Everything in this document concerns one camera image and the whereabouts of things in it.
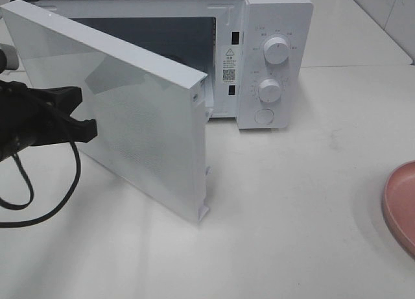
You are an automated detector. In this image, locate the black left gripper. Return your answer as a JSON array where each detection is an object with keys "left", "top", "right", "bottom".
[{"left": 1, "top": 80, "right": 97, "bottom": 153}]

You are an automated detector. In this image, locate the white microwave door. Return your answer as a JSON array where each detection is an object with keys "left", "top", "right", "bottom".
[{"left": 1, "top": 1, "right": 208, "bottom": 222}]

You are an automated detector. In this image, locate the round door release button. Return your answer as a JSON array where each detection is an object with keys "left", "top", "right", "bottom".
[{"left": 255, "top": 108, "right": 274, "bottom": 125}]

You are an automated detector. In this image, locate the white microwave knob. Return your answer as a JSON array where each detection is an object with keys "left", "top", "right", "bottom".
[
  {"left": 263, "top": 34, "right": 290, "bottom": 65},
  {"left": 258, "top": 78, "right": 282, "bottom": 103}
]

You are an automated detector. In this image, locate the pink round plate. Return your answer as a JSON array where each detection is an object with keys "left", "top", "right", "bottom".
[{"left": 382, "top": 161, "right": 414, "bottom": 258}]

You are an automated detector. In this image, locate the white warning sticker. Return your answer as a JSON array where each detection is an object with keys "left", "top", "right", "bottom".
[{"left": 220, "top": 45, "right": 241, "bottom": 84}]

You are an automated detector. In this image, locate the white microwave oven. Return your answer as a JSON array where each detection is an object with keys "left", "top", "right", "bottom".
[{"left": 11, "top": 0, "right": 313, "bottom": 129}]

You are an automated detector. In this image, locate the black left camera cable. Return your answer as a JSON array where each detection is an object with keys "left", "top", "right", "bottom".
[{"left": 0, "top": 117, "right": 82, "bottom": 230}]

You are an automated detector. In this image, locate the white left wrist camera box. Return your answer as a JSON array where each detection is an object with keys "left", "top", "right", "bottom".
[{"left": 0, "top": 43, "right": 19, "bottom": 73}]

